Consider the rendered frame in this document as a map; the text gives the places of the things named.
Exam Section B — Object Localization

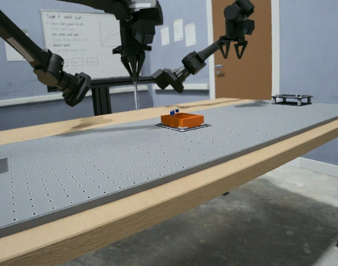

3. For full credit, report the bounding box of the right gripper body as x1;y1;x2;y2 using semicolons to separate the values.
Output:
112;45;152;58

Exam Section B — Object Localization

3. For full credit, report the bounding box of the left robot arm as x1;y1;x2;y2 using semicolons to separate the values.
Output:
168;0;255;88

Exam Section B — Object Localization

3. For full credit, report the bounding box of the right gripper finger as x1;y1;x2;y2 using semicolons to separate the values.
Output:
120;55;136;82
136;54;145;81

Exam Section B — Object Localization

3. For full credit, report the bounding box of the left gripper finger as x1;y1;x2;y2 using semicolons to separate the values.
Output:
234;42;248;59
217;40;231;59

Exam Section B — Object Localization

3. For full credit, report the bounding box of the orange grid rack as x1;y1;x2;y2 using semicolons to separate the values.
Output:
161;112;204;128

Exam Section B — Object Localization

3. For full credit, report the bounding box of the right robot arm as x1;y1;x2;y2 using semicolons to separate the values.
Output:
0;0;163;102

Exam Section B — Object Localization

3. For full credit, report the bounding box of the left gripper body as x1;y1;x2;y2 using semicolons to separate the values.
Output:
216;22;248;43

